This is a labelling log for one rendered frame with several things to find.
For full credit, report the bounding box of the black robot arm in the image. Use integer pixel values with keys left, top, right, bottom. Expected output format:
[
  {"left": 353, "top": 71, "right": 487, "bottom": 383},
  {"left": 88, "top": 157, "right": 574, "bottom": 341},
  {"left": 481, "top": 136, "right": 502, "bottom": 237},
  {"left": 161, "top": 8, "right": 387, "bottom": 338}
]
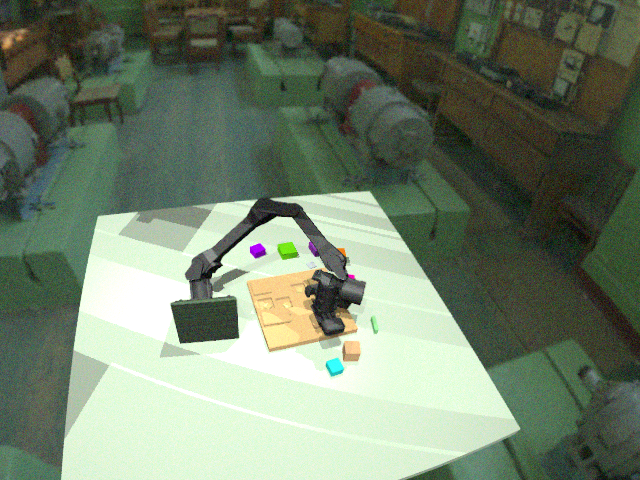
[{"left": 184, "top": 197, "right": 366, "bottom": 310}]

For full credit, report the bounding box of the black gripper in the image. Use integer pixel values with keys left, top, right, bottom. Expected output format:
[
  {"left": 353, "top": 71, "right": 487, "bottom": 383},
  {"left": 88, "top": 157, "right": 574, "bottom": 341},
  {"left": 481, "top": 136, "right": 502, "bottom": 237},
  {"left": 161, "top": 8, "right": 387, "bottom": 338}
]
[{"left": 304, "top": 284, "right": 345, "bottom": 336}]

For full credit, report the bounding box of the teal cube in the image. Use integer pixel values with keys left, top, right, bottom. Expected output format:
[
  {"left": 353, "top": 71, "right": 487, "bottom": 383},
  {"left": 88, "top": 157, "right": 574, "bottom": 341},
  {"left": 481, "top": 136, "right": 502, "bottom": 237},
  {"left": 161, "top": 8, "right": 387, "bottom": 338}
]
[{"left": 326, "top": 357, "right": 344, "bottom": 377}]

